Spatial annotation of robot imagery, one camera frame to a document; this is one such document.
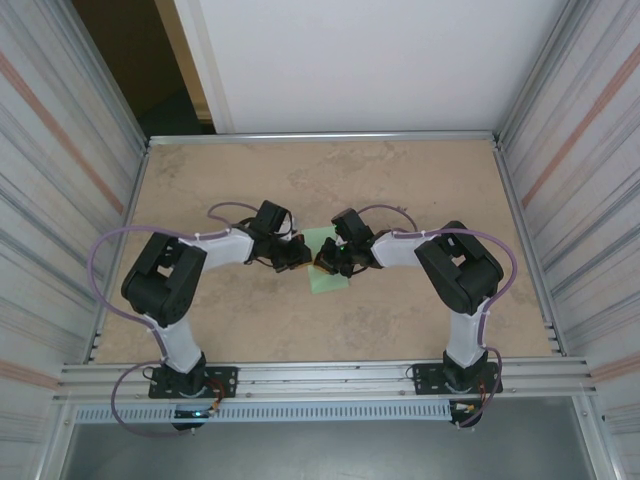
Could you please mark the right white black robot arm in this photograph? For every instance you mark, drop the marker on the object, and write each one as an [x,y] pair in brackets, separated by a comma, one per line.
[465,275]

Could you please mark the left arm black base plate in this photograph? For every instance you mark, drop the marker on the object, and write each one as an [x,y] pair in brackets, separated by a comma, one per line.
[222,382]

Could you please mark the light green paper sheet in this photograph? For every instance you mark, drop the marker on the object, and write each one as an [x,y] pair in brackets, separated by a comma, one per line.
[327,285]

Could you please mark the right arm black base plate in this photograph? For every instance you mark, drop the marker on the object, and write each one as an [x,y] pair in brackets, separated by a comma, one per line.
[425,380]

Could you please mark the aluminium table side rail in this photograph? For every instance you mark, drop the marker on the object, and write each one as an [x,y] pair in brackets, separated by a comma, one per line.
[530,250]
[117,260]

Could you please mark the aluminium table end rail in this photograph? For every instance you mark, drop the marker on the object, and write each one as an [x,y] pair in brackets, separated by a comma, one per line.
[320,137]

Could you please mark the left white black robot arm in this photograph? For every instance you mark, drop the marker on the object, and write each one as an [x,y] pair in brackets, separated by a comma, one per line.
[160,280]

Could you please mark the wide aluminium mounting rail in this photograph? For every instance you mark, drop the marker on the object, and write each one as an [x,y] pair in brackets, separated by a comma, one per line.
[320,380]

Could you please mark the small circuit board green light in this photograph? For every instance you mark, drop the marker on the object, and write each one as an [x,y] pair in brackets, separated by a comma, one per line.
[196,413]

